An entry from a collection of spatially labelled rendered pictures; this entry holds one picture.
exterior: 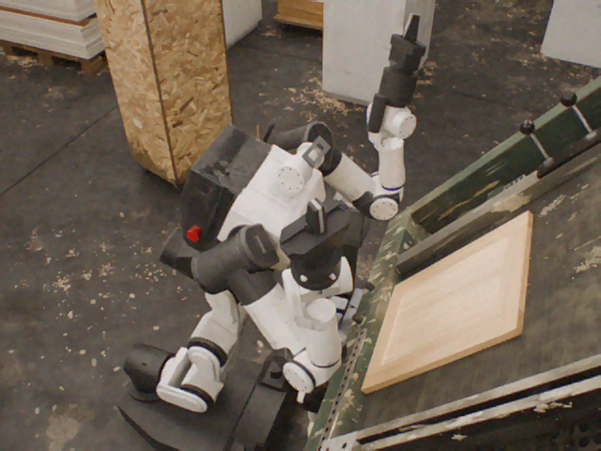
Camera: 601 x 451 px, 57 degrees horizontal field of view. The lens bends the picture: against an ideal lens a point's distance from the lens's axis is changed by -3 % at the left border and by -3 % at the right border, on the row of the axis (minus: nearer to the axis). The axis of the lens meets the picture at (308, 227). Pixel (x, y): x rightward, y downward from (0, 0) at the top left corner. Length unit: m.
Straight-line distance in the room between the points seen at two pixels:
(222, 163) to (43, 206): 2.45
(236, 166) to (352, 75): 2.87
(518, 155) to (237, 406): 1.39
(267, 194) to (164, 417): 1.27
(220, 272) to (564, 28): 4.41
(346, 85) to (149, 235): 1.81
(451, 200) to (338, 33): 2.36
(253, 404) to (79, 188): 1.96
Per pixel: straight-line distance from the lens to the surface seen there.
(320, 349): 1.14
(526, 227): 1.41
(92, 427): 2.60
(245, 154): 1.35
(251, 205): 1.25
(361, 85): 4.12
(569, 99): 1.43
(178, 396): 2.20
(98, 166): 3.85
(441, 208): 1.88
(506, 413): 0.99
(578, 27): 5.24
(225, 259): 1.17
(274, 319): 1.19
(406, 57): 1.40
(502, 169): 1.76
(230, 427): 2.27
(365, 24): 3.92
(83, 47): 4.85
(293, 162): 1.22
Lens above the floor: 2.18
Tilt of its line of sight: 43 degrees down
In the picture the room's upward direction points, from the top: straight up
